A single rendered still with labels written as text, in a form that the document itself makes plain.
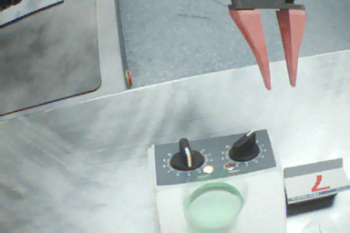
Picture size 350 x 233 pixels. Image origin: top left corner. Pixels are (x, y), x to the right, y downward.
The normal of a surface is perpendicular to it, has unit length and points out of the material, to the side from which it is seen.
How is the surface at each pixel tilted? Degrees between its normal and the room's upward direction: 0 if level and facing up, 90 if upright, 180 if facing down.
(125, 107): 0
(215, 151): 30
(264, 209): 0
